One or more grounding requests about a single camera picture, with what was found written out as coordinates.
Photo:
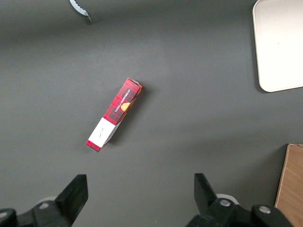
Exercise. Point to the wooden board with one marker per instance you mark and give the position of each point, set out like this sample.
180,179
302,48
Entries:
290,184

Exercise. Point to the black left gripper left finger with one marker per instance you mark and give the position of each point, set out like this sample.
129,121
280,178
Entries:
71,198

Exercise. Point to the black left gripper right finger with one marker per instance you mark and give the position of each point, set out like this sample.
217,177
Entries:
208,201

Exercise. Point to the cream plastic tray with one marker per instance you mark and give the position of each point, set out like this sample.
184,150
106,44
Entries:
279,45

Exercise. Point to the red plaid shortbread box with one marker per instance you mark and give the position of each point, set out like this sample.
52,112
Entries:
114,114

